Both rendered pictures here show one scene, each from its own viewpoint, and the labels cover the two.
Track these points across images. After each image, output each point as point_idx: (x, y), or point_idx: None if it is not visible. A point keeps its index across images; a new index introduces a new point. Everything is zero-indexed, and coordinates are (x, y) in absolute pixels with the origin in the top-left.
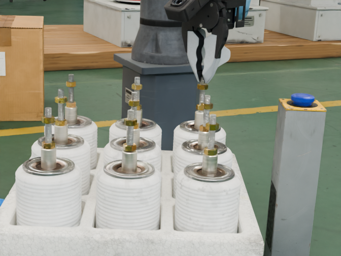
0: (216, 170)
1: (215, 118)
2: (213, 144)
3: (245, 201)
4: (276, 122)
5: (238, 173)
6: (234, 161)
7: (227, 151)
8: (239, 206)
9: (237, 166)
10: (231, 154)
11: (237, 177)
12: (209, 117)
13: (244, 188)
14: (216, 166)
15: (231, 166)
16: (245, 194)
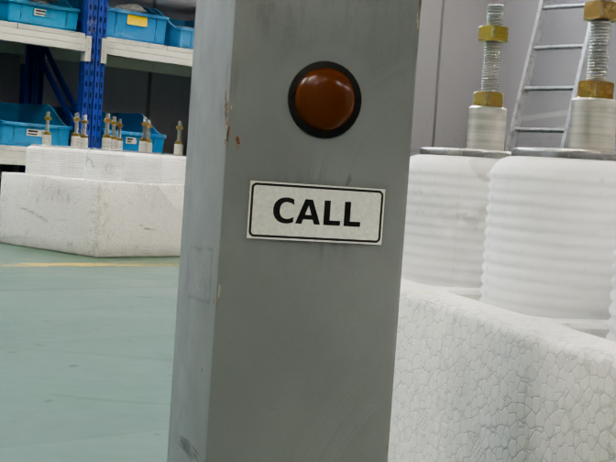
0: (466, 148)
1: (488, 13)
2: (482, 79)
3: (410, 288)
4: (413, 82)
5: (522, 324)
6: (606, 351)
7: (510, 156)
8: (416, 283)
9: (563, 339)
10: (495, 164)
11: (412, 156)
12: (502, 13)
13: (444, 302)
14: (467, 135)
15: (489, 205)
16: (425, 294)
